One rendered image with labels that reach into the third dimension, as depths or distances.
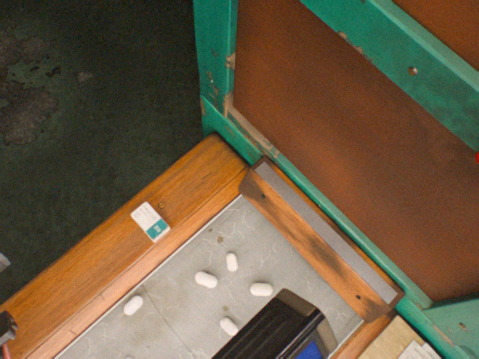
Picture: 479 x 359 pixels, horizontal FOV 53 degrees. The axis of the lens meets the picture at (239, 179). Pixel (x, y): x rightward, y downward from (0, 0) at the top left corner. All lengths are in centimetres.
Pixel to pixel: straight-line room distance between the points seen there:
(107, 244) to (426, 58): 60
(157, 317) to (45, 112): 118
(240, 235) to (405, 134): 43
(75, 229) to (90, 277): 85
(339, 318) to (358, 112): 42
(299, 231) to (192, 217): 19
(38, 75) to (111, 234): 119
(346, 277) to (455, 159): 33
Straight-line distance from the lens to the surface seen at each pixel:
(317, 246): 75
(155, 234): 81
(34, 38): 205
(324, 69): 52
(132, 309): 82
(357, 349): 83
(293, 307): 49
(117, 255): 83
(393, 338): 84
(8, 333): 68
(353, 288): 76
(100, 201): 169
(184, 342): 83
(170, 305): 83
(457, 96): 41
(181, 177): 86
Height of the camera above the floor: 157
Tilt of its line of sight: 70 degrees down
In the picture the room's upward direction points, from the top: 6 degrees clockwise
